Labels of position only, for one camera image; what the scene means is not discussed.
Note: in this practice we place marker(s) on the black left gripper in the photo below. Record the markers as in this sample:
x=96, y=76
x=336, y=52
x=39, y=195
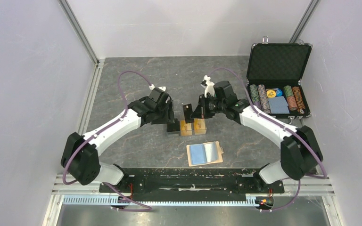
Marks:
x=169, y=117

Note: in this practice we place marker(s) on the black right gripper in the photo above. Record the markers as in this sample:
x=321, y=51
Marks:
x=198, y=113

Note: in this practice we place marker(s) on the black credit card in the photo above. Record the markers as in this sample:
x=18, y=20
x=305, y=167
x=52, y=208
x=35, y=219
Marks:
x=188, y=111

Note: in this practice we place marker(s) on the cream leather card holder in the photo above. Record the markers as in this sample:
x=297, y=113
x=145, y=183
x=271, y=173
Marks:
x=204, y=153

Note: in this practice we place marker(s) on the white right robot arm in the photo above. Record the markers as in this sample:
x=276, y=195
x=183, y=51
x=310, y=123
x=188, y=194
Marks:
x=299, y=149

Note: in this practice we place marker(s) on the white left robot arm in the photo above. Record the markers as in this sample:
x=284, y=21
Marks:
x=81, y=154

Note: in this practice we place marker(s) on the clear acrylic card stand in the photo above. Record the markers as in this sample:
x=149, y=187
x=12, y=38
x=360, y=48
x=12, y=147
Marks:
x=173, y=130

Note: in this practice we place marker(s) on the gold credit card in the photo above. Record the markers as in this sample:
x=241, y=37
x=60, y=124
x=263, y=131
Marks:
x=200, y=127
x=185, y=129

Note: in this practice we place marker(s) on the blue playing card deck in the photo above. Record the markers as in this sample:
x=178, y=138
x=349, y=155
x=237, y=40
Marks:
x=278, y=105

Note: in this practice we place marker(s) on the yellow dealer chip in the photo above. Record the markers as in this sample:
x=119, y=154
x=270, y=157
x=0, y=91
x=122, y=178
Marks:
x=271, y=93

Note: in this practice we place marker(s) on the black poker chip case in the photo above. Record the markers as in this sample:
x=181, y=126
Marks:
x=276, y=65

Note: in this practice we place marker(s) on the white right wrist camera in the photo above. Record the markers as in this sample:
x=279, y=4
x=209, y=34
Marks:
x=208, y=85

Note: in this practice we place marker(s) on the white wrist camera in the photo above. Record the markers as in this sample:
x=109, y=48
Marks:
x=162, y=88
x=208, y=85

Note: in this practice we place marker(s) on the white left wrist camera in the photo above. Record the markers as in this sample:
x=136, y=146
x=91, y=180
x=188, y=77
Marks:
x=162, y=88

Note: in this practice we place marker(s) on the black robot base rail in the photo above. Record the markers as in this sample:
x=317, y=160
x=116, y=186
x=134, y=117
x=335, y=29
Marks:
x=193, y=184

